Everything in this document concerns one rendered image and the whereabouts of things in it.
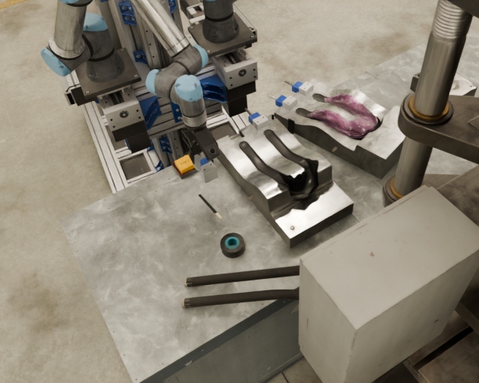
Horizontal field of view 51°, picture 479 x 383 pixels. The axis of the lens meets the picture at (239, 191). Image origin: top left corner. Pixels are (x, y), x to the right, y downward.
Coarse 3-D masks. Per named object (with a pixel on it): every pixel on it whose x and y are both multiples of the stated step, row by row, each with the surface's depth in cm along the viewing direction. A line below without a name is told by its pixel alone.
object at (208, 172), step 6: (204, 162) 176; (210, 162) 174; (204, 168) 172; (210, 168) 172; (216, 168) 172; (204, 174) 171; (210, 174) 173; (216, 174) 175; (204, 180) 175; (210, 180) 175
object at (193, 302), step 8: (200, 296) 155; (208, 296) 154; (216, 296) 153; (224, 296) 152; (232, 296) 152; (240, 296) 151; (248, 296) 150; (256, 296) 150; (264, 296) 149; (184, 304) 155; (192, 304) 154; (200, 304) 154; (208, 304) 153; (216, 304) 153
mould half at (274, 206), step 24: (264, 144) 186; (288, 144) 185; (240, 168) 180; (288, 168) 172; (264, 192) 165; (288, 192) 167; (312, 192) 173; (336, 192) 172; (264, 216) 176; (288, 216) 168; (312, 216) 167; (336, 216) 169; (288, 240) 164
